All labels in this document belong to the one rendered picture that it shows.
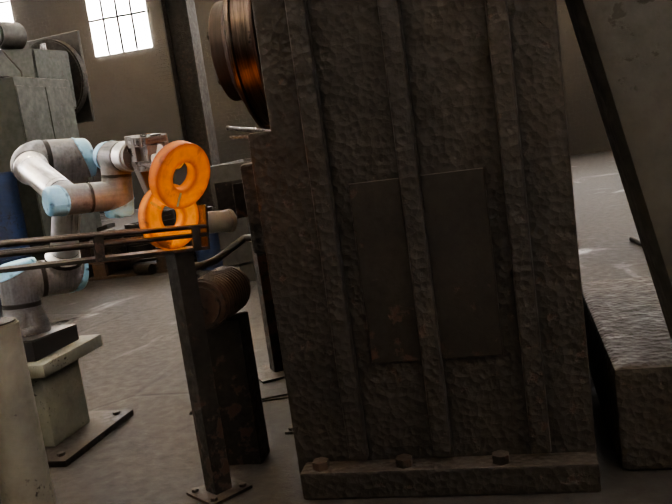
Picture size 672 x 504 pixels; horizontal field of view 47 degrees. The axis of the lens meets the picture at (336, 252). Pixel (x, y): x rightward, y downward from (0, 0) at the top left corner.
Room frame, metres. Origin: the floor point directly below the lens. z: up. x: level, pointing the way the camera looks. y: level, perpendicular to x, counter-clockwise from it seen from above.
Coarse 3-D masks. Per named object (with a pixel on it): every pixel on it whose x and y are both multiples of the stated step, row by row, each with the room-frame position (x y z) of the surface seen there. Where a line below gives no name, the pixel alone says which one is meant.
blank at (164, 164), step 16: (176, 144) 1.74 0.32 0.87; (192, 144) 1.77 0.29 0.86; (160, 160) 1.72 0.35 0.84; (176, 160) 1.74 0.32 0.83; (192, 160) 1.78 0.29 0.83; (208, 160) 1.81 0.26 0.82; (160, 176) 1.72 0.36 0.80; (192, 176) 1.80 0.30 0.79; (208, 176) 1.82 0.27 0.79; (160, 192) 1.72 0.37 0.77; (176, 192) 1.76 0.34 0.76; (192, 192) 1.80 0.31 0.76; (176, 208) 1.77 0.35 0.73
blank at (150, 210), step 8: (144, 200) 1.79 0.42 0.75; (152, 200) 1.79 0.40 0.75; (144, 208) 1.78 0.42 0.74; (152, 208) 1.79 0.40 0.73; (160, 208) 1.80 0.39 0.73; (184, 208) 1.85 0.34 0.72; (192, 208) 1.87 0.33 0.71; (144, 216) 1.77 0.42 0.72; (152, 216) 1.78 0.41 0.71; (160, 216) 1.80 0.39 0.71; (176, 216) 1.87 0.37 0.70; (184, 216) 1.85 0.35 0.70; (192, 216) 1.87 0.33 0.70; (144, 224) 1.78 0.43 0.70; (152, 224) 1.78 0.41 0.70; (160, 224) 1.80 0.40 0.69; (176, 224) 1.86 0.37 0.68; (184, 224) 1.85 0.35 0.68; (192, 224) 1.87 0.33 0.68; (168, 232) 1.81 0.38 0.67; (176, 232) 1.83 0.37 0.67; (184, 232) 1.85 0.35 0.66; (168, 240) 1.81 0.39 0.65; (176, 240) 1.83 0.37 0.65; (184, 240) 1.84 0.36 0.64; (160, 248) 1.82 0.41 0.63; (168, 248) 1.81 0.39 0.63; (176, 248) 1.82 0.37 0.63
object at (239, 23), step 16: (224, 0) 2.08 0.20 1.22; (240, 0) 2.08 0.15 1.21; (224, 16) 2.06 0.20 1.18; (240, 16) 2.06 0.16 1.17; (240, 32) 2.06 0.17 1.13; (240, 48) 2.06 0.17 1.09; (240, 64) 2.07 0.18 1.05; (240, 80) 2.08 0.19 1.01; (256, 80) 2.08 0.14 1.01; (256, 96) 2.11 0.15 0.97; (256, 112) 2.16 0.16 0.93
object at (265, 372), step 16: (224, 192) 2.92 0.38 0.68; (240, 192) 2.67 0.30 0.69; (224, 208) 2.91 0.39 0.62; (240, 208) 2.67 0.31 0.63; (256, 256) 2.77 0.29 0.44; (256, 272) 2.80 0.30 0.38; (272, 304) 2.77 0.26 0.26; (272, 320) 2.77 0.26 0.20; (272, 336) 2.77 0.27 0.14; (272, 352) 2.76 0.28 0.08; (272, 368) 2.79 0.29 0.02
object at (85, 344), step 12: (84, 336) 2.50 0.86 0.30; (96, 336) 2.48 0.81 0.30; (72, 348) 2.35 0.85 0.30; (84, 348) 2.40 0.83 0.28; (96, 348) 2.46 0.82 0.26; (48, 360) 2.24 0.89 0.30; (60, 360) 2.27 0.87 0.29; (72, 360) 2.33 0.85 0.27; (36, 372) 2.20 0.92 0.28; (48, 372) 2.21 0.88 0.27
